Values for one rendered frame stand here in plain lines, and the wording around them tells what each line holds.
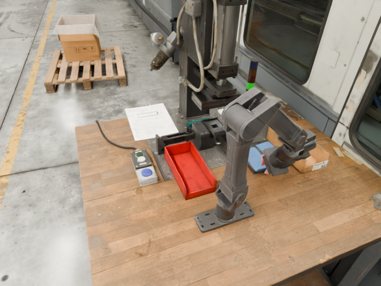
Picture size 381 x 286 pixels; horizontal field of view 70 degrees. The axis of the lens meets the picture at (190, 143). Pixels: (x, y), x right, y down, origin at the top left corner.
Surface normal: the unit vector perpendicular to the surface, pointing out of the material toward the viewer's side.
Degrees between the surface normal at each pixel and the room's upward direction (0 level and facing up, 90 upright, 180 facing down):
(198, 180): 0
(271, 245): 0
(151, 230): 0
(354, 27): 90
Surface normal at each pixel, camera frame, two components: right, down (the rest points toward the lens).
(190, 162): 0.02, -0.79
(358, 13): -0.95, 0.18
